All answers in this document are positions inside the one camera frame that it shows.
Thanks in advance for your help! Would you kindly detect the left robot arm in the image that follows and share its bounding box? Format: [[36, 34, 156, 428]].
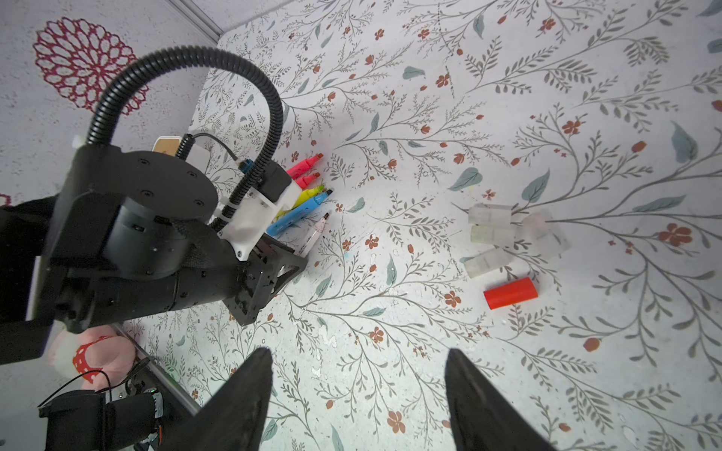
[[1, 146, 308, 364]]

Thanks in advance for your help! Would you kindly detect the red pen cap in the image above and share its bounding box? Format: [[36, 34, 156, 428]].
[[484, 277, 539, 310]]

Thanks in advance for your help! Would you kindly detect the aluminium frame corner post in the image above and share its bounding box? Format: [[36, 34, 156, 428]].
[[164, 0, 224, 45]]

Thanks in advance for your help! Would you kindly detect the red-pink highlighter pen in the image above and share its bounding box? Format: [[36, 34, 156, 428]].
[[295, 172, 321, 190]]

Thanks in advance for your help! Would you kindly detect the black corrugated left cable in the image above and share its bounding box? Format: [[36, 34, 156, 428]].
[[85, 46, 285, 232]]

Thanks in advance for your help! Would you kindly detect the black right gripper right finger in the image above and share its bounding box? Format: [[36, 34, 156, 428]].
[[445, 349, 554, 451]]

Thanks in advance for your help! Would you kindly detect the white wooden-top tissue box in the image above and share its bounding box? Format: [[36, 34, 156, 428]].
[[151, 134, 211, 173]]

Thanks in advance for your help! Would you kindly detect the blue highlighter pen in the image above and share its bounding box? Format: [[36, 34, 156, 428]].
[[266, 190, 333, 237]]

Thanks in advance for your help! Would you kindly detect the yellow highlighter pen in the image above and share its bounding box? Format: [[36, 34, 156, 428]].
[[276, 185, 325, 220]]

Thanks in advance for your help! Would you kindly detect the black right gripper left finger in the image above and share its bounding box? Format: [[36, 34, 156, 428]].
[[161, 348, 273, 450]]

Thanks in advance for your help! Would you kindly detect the white red-tipped marker pen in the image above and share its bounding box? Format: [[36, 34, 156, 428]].
[[295, 212, 330, 257]]

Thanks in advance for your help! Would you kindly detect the pink plush toy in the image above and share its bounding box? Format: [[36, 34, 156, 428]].
[[48, 325, 137, 391]]

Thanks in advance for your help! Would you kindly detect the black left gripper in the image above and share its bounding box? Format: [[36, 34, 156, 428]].
[[224, 234, 308, 326]]

